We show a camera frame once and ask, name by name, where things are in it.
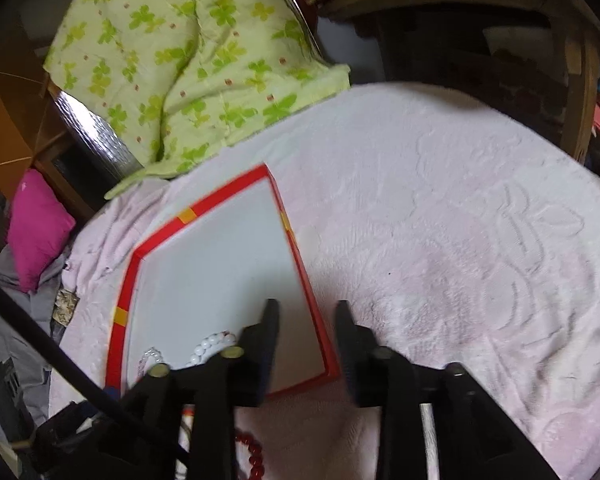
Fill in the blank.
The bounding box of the black cable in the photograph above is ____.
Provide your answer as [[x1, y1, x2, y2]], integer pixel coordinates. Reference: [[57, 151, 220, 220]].
[[0, 269, 193, 463]]

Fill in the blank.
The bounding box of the orange wooden cabinet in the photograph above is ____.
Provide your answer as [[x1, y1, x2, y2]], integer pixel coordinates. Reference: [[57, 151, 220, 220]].
[[0, 62, 98, 223]]

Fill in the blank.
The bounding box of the dark red bead bracelet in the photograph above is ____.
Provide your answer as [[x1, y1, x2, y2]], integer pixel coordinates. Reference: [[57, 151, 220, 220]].
[[234, 427, 267, 479]]

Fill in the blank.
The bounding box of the pink textured blanket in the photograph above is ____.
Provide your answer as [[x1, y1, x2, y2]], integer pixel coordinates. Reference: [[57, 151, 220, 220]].
[[47, 81, 600, 480]]

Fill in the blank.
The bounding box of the silver foil board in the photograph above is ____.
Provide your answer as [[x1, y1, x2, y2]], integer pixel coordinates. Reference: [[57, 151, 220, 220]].
[[54, 87, 147, 182]]

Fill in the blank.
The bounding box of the green clover print quilt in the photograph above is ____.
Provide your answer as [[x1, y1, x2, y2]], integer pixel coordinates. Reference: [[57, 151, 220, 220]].
[[43, 0, 352, 202]]

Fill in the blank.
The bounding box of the small patterned cloth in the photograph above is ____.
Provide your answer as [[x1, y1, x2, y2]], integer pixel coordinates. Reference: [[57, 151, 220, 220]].
[[51, 290, 82, 324]]

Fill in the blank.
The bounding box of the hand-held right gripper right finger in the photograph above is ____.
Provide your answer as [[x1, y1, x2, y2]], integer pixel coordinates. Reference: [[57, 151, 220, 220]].
[[334, 301, 561, 480]]

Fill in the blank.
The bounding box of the white bead bracelet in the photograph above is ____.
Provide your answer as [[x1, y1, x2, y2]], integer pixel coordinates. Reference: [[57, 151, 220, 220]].
[[188, 330, 239, 367]]

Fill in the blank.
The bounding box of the pink purple clear bead bracelet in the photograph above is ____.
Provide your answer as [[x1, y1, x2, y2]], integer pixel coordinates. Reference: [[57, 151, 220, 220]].
[[136, 347, 169, 386]]

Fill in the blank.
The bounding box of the magenta pillow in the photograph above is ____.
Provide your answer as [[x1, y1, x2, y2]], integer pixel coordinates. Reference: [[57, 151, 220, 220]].
[[7, 169, 77, 294]]

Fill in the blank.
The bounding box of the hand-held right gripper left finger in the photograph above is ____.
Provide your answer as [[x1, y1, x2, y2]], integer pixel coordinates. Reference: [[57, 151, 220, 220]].
[[100, 298, 281, 480]]

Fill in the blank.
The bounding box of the red cardboard box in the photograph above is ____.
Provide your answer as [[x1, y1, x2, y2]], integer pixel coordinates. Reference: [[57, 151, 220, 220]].
[[105, 162, 342, 401]]

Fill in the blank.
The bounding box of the wooden chair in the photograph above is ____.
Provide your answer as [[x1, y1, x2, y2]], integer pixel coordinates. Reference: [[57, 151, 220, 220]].
[[320, 0, 600, 166]]

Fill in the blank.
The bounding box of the grey cloth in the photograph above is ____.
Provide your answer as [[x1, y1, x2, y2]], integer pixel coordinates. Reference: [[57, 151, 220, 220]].
[[0, 247, 76, 443]]

